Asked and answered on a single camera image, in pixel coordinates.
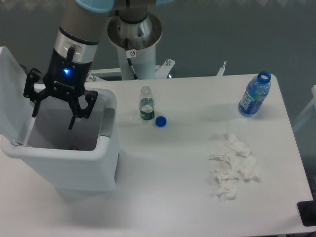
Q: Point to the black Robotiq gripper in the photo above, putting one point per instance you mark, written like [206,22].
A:
[64,80]

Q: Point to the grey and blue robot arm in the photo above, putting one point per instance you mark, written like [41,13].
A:
[84,22]

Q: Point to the white trash can lid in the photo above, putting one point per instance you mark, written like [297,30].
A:
[16,121]

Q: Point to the white trash can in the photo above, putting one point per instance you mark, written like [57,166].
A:
[48,151]

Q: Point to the clear bottle green label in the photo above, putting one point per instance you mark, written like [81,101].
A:
[146,104]

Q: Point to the blue bottle cap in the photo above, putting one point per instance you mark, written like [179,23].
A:
[161,121]

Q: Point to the crumpled white tissue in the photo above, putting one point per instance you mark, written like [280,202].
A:
[238,164]

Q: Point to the blue plastic water bottle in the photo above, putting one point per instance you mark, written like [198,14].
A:
[255,93]

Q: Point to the white furniture piece at right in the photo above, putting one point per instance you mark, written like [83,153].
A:
[306,113]

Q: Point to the black device at edge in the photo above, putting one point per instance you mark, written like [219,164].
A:
[307,211]

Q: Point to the white metal base frame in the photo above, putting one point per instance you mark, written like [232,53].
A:
[162,72]

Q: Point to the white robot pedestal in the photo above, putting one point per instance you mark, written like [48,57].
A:
[136,45]

